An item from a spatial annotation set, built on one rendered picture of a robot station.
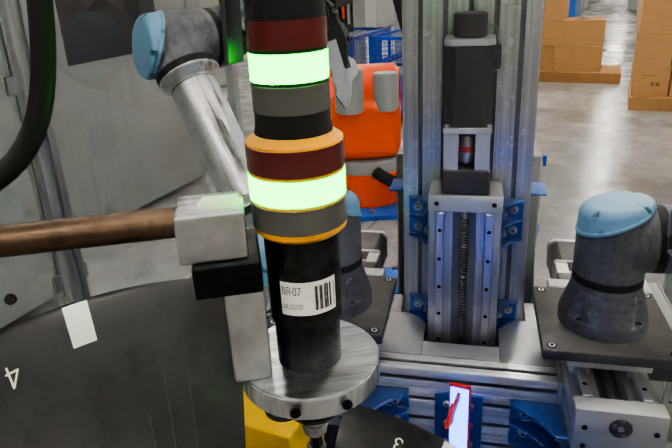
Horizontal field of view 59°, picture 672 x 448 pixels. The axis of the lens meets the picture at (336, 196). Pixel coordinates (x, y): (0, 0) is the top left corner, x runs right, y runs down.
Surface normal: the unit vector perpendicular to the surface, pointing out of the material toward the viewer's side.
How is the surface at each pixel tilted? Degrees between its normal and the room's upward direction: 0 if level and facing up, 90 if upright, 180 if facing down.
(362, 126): 90
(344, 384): 0
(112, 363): 41
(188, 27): 55
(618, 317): 72
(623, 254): 90
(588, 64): 90
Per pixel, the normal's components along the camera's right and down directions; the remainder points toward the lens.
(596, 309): -0.59, 0.01
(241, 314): 0.18, 0.33
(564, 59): -0.38, 0.34
